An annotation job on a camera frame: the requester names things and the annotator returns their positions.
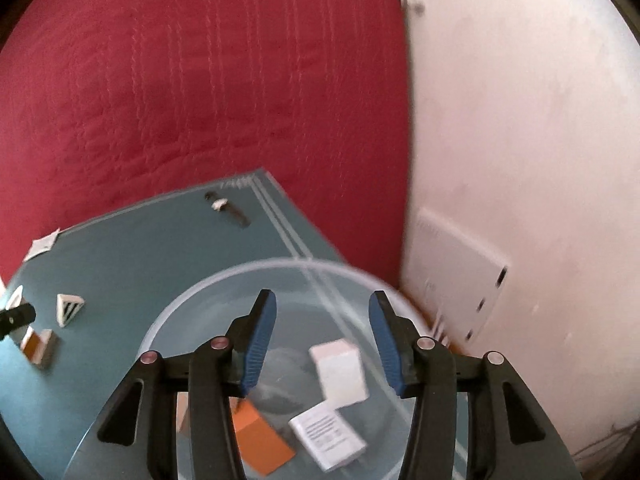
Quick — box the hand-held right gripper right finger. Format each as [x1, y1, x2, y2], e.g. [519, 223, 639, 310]
[369, 290, 583, 480]

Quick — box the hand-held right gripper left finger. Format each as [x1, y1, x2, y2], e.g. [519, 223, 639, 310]
[62, 289, 277, 480]

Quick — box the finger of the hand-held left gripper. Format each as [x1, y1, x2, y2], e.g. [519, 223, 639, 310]
[0, 304, 37, 337]

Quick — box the plain white rectangular block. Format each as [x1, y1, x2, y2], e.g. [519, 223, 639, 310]
[308, 338, 369, 408]

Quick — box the clear plastic basin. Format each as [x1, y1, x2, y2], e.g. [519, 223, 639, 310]
[134, 257, 473, 480]

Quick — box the orange striped wedge block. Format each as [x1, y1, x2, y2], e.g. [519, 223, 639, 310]
[231, 401, 298, 476]
[20, 326, 61, 369]

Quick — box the white power adapter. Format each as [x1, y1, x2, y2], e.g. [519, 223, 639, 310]
[288, 400, 368, 473]

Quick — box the white paper sheet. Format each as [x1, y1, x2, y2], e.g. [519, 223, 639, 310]
[22, 229, 62, 262]

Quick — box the green ribbed table mat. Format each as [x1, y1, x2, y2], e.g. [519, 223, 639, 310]
[0, 169, 471, 480]

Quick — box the red quilted blanket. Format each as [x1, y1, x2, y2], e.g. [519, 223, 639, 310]
[0, 0, 417, 288]

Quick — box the white wall panel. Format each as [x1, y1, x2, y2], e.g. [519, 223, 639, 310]
[401, 206, 512, 347]

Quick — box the black cable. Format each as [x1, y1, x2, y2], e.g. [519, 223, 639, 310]
[204, 190, 251, 228]

